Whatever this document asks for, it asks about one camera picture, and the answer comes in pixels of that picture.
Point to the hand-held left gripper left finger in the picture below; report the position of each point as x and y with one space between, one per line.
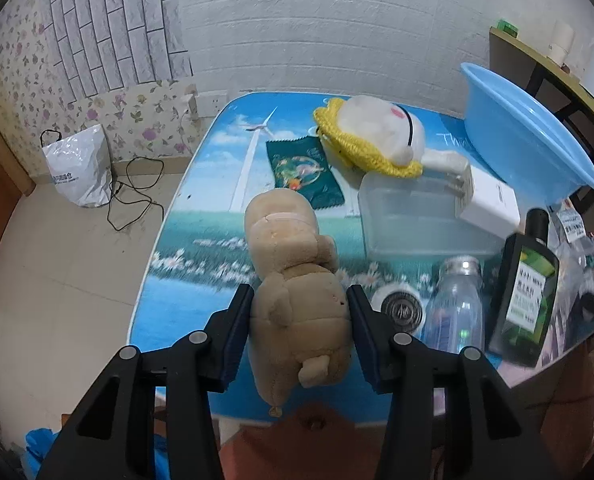
237 332

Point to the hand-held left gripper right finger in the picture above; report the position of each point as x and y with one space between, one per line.
364 335

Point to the brown plush toy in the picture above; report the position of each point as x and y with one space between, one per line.
297 310

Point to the dark green bottle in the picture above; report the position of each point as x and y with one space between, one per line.
522 300

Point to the clear labelled plastic bag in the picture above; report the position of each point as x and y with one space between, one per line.
572 225

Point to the clear plastic box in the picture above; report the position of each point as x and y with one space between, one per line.
407 220

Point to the blue plastic basin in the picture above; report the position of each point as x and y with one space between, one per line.
517 140

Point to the round white metal disc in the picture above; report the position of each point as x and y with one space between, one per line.
402 310

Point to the clear bottle silver cap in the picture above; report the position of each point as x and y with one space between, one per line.
452 310

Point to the brown clothing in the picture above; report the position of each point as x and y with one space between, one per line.
257 450

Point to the white charger block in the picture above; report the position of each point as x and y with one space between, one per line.
492 205

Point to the green snack packet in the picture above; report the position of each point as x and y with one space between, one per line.
297 170

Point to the white plush toy yellow hat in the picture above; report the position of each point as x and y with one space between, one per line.
377 125

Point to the white plastic bag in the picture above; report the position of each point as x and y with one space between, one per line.
77 170

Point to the white plug adapter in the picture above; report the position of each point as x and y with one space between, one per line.
190 100

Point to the white paper roll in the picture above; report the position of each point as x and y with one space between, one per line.
561 40

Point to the small green box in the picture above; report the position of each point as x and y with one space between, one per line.
507 26

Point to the white wall outlet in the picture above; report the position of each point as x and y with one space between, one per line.
212 103

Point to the wooden side table black frame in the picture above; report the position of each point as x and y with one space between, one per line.
512 55

